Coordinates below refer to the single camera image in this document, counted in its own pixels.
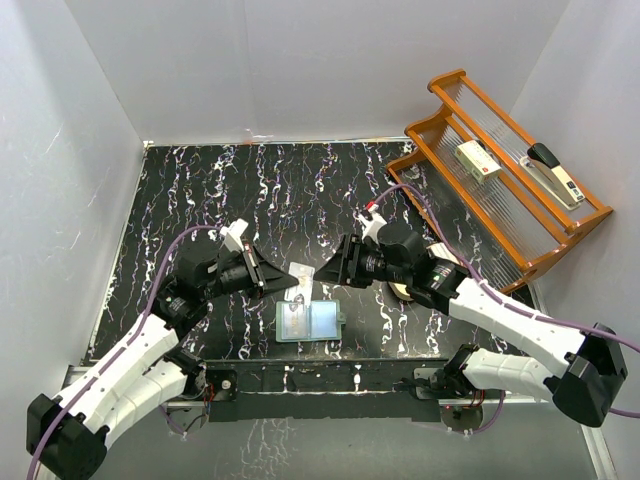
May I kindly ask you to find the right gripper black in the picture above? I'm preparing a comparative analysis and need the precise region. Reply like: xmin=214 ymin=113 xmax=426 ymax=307
xmin=315 ymin=234 xmax=410 ymax=288

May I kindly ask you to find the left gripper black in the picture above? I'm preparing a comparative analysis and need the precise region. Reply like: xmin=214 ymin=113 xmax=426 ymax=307
xmin=201 ymin=243 xmax=299 ymax=300

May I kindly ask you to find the single credit card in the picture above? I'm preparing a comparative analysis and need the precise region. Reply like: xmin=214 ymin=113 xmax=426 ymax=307
xmin=276 ymin=302 xmax=310 ymax=342

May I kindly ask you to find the green card holder wallet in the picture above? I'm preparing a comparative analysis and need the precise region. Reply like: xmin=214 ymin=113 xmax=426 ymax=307
xmin=276 ymin=300 xmax=346 ymax=343

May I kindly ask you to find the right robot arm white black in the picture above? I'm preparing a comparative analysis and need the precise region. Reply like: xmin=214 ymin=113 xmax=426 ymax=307
xmin=314 ymin=223 xmax=628 ymax=428

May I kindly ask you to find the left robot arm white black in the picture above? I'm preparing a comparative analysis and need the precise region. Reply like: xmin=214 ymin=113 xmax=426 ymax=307
xmin=26 ymin=239 xmax=299 ymax=479

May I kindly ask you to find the stack of credit cards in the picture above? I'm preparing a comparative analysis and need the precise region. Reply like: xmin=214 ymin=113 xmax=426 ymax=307
xmin=428 ymin=242 xmax=462 ymax=266

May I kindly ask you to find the beige oval tray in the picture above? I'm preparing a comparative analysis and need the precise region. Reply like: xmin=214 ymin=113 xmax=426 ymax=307
xmin=388 ymin=282 xmax=414 ymax=302

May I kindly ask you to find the orange wooden shelf rack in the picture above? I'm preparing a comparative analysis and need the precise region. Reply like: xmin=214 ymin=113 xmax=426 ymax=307
xmin=387 ymin=69 xmax=613 ymax=293

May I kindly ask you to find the white staples box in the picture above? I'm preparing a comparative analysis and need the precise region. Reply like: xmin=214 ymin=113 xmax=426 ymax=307
xmin=455 ymin=140 xmax=502 ymax=184

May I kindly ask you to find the white black stapler on rack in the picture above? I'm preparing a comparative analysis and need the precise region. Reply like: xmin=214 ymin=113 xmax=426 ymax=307
xmin=519 ymin=142 xmax=585 ymax=211

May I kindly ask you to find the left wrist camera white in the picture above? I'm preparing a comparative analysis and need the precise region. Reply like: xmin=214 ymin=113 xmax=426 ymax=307
xmin=220 ymin=218 xmax=248 ymax=252

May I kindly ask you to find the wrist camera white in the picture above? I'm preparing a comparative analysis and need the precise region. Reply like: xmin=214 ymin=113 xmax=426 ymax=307
xmin=220 ymin=218 xmax=248 ymax=252
xmin=358 ymin=201 xmax=387 ymax=243

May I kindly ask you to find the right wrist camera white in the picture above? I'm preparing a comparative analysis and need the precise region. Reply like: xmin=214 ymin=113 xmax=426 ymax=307
xmin=358 ymin=201 xmax=387 ymax=243

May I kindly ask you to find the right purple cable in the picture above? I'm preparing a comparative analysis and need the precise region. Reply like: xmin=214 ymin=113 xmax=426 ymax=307
xmin=374 ymin=183 xmax=640 ymax=436

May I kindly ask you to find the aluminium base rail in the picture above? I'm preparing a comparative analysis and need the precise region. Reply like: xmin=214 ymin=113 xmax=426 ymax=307
xmin=44 ymin=362 xmax=621 ymax=480

